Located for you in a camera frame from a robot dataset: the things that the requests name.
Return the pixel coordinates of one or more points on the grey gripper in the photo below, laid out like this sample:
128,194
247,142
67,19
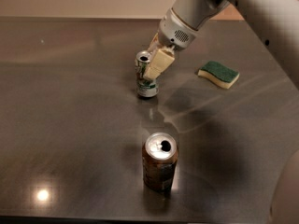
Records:
175,33

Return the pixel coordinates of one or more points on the white green 7up can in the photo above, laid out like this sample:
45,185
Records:
144,88

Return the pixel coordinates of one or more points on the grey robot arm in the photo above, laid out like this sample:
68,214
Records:
276,23

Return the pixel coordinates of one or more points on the orange brown soda can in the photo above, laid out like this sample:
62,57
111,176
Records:
159,157

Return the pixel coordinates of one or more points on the green yellow sponge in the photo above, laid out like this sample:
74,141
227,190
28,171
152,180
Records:
219,74

